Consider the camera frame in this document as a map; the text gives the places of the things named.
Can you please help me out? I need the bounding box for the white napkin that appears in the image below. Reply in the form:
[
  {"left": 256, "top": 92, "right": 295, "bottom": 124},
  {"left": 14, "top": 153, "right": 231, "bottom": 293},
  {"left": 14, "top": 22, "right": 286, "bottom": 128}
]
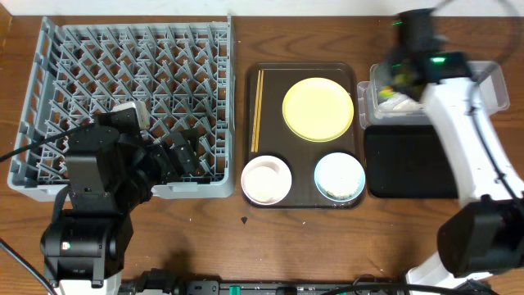
[{"left": 377, "top": 91, "right": 422, "bottom": 112}]

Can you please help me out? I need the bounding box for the white bowl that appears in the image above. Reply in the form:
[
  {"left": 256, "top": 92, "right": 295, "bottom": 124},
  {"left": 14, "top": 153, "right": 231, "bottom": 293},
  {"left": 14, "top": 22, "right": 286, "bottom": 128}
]
[{"left": 241, "top": 156, "right": 292, "bottom": 207}]

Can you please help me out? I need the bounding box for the yellow plate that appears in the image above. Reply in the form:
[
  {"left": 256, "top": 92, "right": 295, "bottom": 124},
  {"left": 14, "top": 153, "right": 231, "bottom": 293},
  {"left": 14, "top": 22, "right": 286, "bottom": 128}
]
[{"left": 282, "top": 77, "right": 355, "bottom": 143}]

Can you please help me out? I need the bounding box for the light blue bowl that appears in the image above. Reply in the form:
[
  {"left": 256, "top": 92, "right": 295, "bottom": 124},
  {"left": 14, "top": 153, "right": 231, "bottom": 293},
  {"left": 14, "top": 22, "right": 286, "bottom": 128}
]
[{"left": 314, "top": 152, "right": 365, "bottom": 202}]

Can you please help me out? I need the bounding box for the green orange snack wrapper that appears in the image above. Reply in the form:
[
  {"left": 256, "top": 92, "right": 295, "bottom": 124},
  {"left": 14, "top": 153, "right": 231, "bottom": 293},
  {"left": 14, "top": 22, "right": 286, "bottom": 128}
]
[{"left": 374, "top": 64, "right": 409, "bottom": 99}]

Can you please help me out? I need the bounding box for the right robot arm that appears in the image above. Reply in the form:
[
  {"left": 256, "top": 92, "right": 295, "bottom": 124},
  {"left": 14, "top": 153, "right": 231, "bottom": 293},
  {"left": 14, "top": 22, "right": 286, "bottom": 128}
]
[{"left": 381, "top": 8, "right": 523, "bottom": 294}]

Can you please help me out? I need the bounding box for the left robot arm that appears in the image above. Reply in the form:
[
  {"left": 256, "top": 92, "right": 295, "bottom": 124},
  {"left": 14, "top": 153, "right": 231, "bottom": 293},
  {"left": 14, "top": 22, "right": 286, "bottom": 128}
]
[{"left": 41, "top": 109, "right": 199, "bottom": 294}]

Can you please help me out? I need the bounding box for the grey dishwasher rack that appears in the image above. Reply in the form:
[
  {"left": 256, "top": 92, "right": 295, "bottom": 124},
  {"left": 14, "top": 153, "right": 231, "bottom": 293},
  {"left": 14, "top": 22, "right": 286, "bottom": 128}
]
[{"left": 7, "top": 18, "right": 236, "bottom": 202}]

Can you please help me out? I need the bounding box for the black waste tray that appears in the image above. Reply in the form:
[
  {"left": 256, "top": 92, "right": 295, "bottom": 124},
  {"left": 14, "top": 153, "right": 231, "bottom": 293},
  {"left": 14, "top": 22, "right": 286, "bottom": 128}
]
[{"left": 364, "top": 125, "right": 458, "bottom": 199}]

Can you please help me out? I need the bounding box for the clear plastic bin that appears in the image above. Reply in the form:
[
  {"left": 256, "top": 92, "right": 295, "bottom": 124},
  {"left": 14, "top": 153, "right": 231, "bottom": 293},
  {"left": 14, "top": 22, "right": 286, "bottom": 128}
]
[{"left": 357, "top": 64, "right": 510, "bottom": 129}]

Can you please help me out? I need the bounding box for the dark brown serving tray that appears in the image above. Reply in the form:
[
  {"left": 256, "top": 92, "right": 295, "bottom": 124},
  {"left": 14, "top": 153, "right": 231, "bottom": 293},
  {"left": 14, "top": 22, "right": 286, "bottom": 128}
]
[{"left": 243, "top": 62, "right": 366, "bottom": 210}]

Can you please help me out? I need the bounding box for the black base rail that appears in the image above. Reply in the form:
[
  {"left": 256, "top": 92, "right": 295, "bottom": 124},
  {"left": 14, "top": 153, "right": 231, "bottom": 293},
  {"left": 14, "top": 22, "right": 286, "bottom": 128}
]
[{"left": 117, "top": 268, "right": 408, "bottom": 295}]

